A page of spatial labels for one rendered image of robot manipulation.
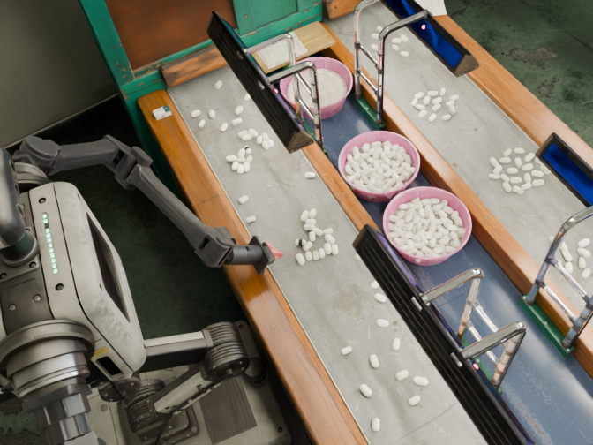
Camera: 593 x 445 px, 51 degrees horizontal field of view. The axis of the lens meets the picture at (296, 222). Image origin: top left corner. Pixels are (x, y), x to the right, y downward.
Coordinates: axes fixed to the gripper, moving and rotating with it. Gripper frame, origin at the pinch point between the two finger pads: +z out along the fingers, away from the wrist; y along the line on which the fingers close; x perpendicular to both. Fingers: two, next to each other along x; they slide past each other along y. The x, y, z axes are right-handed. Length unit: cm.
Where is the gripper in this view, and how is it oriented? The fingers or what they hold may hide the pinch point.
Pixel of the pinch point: (280, 254)
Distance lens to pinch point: 188.6
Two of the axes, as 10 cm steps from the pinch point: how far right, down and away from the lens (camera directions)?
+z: 7.4, 0.4, 6.7
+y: -4.5, -7.1, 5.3
